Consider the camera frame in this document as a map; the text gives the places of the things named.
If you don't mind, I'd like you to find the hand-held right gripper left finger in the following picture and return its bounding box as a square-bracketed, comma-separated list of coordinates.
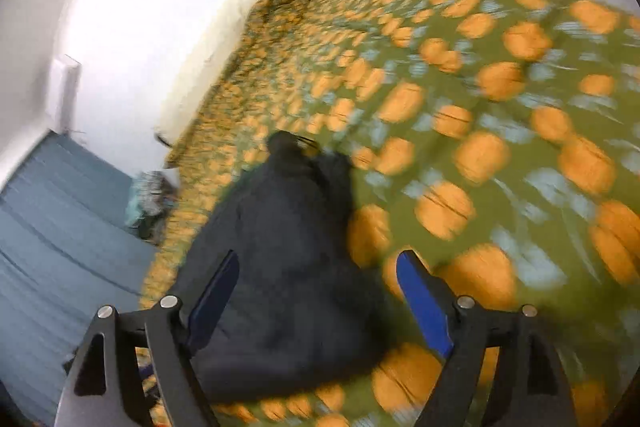
[52, 249, 241, 427]

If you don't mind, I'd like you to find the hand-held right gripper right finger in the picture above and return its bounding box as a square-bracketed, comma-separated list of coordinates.
[396, 249, 576, 427]

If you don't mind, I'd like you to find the black puffer jacket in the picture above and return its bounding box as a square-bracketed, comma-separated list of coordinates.
[167, 131, 401, 405]

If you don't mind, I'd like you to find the pile of clothes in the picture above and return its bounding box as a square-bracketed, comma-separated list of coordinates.
[124, 171, 177, 240]

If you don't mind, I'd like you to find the blue-grey curtain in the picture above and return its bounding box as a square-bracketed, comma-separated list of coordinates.
[0, 131, 168, 408]

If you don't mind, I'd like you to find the green orange-print quilt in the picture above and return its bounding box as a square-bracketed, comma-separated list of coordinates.
[137, 0, 640, 427]

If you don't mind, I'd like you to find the cream pillow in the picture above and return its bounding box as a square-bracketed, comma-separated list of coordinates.
[155, 0, 296, 142]

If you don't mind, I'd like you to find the white wall box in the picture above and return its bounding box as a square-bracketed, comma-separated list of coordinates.
[50, 55, 82, 134]

